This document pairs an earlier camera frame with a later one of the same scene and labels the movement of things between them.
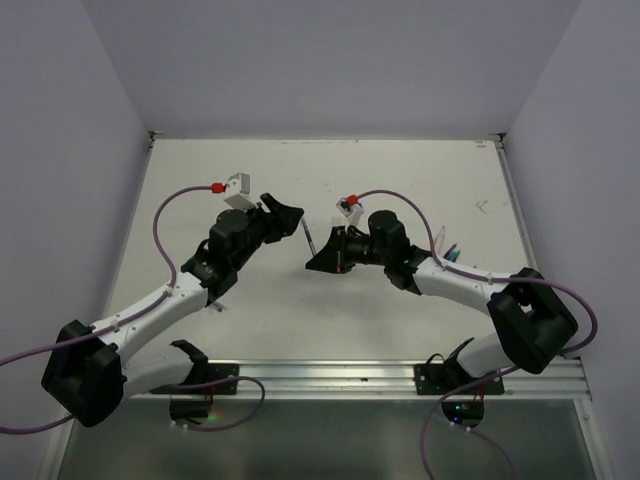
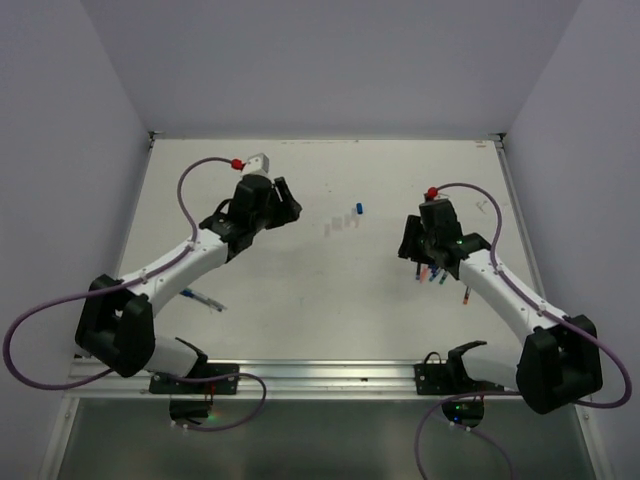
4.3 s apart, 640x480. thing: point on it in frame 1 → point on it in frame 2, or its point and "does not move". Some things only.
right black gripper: [333, 256] → [408, 246]
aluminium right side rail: [517, 202] does not move
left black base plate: [205, 373] does not move
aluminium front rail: [323, 381] does not move
